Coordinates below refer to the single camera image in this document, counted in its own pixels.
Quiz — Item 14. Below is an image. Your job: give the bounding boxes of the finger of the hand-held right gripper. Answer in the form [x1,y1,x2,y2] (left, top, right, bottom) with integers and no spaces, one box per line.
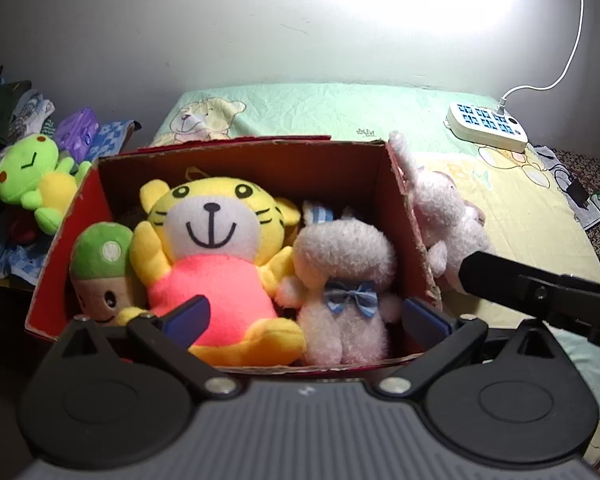
[457,250,600,340]

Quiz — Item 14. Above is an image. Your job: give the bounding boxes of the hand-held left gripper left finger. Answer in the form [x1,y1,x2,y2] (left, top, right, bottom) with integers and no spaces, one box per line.
[55,296,242,402]

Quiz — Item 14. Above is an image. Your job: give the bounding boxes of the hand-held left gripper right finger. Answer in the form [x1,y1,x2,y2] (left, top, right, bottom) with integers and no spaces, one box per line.
[374,297,565,401]

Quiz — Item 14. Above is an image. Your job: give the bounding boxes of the yellow tiger plush toy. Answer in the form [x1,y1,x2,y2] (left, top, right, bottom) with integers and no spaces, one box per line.
[115,176,308,367]

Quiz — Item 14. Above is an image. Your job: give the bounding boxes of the white long-eared bunny plush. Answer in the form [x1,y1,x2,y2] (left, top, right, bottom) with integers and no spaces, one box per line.
[387,131,496,295]

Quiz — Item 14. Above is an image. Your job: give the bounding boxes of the white bunny plush blue bow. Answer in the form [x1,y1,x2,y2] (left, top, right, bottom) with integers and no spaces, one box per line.
[277,200,403,367]

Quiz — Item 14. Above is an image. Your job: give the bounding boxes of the red cardboard box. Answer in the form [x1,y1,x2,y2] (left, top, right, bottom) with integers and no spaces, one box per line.
[24,135,446,376]

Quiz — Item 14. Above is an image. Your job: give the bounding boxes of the green mushroom plush toy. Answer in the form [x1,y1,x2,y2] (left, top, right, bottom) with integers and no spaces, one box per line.
[69,222,146,328]

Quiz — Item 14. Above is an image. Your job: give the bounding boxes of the printed paper sheets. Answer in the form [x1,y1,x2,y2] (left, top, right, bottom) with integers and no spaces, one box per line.
[532,145,600,231]

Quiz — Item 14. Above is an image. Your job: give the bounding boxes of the cream power strip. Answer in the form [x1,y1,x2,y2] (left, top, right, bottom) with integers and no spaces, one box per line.
[445,101,529,153]

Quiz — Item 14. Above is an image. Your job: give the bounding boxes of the blue checked cloth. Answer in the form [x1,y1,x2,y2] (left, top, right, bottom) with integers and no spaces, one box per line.
[87,119,141,161]

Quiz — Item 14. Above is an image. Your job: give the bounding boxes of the purple toy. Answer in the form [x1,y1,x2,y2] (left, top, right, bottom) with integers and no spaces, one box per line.
[55,107,101,153]

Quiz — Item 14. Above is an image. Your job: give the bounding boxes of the green frog plush toy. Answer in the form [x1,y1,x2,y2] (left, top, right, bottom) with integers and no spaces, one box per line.
[0,133,92,235]

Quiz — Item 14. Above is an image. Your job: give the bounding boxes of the blue white printed cloth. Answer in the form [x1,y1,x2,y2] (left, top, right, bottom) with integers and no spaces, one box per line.
[10,90,56,137]

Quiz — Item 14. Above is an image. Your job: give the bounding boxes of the dark green bag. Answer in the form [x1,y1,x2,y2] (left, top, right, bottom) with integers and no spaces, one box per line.
[0,79,33,136]

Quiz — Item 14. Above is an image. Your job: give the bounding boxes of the black charger with cable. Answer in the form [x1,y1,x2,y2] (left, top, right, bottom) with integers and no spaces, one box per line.
[555,167,591,208]

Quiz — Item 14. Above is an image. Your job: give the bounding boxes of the white power cable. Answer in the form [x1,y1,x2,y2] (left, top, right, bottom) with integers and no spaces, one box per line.
[497,0,588,113]

